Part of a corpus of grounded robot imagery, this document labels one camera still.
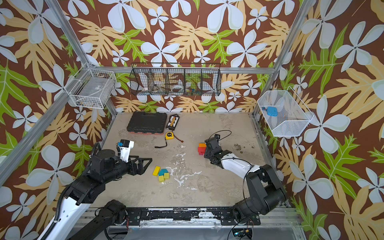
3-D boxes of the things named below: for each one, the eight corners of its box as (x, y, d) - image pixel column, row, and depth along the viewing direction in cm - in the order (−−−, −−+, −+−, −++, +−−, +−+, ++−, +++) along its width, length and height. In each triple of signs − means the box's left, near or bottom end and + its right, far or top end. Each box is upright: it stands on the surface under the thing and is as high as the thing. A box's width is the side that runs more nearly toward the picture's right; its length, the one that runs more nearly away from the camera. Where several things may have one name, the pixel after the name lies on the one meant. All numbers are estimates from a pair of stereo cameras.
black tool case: (127, 135, 108) (125, 131, 104) (134, 115, 121) (132, 111, 117) (164, 135, 108) (163, 131, 104) (167, 115, 121) (166, 111, 117)
